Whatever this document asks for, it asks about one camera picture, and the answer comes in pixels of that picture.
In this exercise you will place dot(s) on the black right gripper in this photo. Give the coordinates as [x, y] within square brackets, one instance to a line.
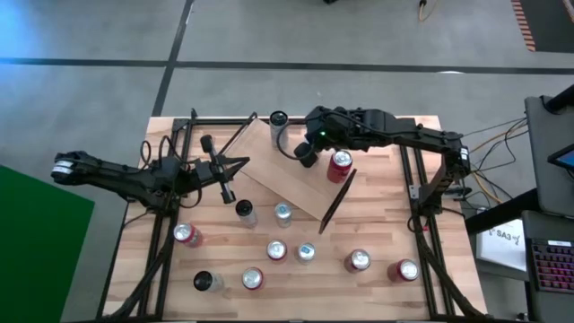
[327, 130]

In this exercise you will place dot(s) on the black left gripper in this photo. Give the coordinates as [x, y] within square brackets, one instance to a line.
[215, 172]

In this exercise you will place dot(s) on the red cola can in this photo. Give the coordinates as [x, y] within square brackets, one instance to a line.
[403, 270]
[357, 260]
[339, 167]

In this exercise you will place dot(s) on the white Celsius can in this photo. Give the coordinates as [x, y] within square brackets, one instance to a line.
[207, 281]
[279, 130]
[246, 213]

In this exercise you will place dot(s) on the red strawberry Fanta can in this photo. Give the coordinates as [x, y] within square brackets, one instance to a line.
[276, 250]
[253, 278]
[187, 234]

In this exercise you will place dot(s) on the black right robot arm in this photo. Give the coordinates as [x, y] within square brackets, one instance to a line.
[403, 134]

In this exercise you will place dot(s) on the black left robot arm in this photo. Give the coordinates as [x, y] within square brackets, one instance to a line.
[112, 172]

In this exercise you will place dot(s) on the blue silver Red Bull can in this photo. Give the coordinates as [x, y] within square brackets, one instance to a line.
[283, 214]
[306, 252]

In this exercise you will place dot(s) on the white paper sign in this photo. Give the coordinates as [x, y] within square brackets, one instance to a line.
[502, 244]

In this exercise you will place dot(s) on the green floor mat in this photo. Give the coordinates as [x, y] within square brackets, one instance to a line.
[36, 247]

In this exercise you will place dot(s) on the grey side desk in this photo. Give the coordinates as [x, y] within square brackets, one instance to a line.
[538, 157]

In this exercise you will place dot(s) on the tablet with blue screen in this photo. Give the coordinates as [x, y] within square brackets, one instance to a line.
[565, 158]

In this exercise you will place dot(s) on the black striped floor mat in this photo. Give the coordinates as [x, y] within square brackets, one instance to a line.
[551, 22]

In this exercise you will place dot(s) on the black backlit keyboard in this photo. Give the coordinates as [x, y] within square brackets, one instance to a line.
[553, 264]

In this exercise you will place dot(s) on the wooden shelf black metal frame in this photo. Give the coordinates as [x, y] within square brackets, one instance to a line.
[287, 179]

